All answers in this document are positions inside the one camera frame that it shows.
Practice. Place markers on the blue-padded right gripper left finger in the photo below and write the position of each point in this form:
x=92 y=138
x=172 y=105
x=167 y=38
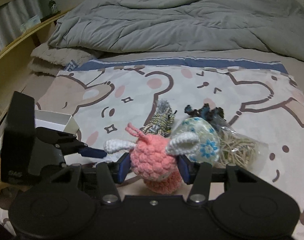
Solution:
x=108 y=175

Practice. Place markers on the yellow wooden bedside shelf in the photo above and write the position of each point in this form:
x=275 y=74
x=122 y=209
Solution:
x=14 y=58

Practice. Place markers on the dark blue brown scrunchie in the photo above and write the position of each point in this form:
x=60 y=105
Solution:
x=206 y=113

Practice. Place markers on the cartoon bear print cloth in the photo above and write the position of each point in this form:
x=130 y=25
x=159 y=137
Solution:
x=260 y=100

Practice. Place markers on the grey quilted duvet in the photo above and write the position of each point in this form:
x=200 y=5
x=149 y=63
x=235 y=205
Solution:
x=128 y=26

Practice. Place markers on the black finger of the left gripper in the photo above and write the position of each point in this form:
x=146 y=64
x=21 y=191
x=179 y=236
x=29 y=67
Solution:
x=67 y=143

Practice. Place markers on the blue floral fabric pouch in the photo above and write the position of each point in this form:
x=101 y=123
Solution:
x=209 y=140

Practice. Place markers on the green glass bottle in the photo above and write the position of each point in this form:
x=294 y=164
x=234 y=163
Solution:
x=53 y=7

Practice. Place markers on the tissue pack on shelf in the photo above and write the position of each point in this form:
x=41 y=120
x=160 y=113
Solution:
x=35 y=20

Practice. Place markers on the plastic bag of beige cords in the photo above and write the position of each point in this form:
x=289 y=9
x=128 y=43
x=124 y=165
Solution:
x=237 y=149

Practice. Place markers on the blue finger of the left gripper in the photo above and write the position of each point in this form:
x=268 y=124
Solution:
x=92 y=152

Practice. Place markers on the pink white crochet bunny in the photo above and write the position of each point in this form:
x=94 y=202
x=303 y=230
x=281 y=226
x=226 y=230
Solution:
x=153 y=157

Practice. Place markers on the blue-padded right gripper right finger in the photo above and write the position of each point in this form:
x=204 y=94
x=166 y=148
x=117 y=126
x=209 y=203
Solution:
x=199 y=175

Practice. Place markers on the white cardboard box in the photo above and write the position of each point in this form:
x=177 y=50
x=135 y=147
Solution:
x=57 y=121

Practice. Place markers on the beige fluffy folded blanket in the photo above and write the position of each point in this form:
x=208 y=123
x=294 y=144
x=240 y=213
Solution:
x=49 y=60

